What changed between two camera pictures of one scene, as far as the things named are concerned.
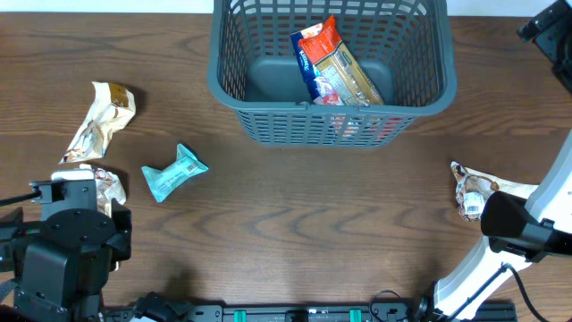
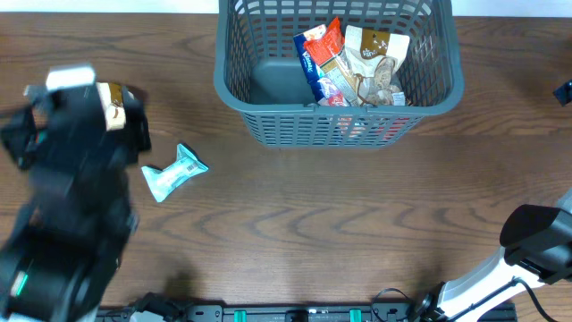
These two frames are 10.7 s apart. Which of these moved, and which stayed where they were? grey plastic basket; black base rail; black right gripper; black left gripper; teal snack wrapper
Moved: black right gripper; black left gripper
Stayed: grey plastic basket; teal snack wrapper; black base rail
